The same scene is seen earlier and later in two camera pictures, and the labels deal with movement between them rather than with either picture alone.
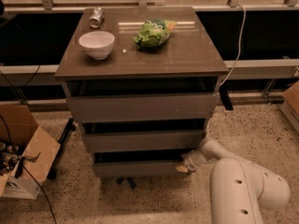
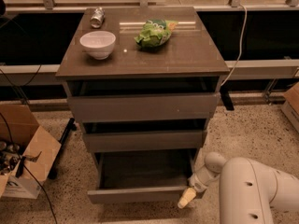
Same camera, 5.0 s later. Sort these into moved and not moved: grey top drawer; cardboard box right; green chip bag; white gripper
Moved: white gripper
Not moved: green chip bag; cardboard box right; grey top drawer
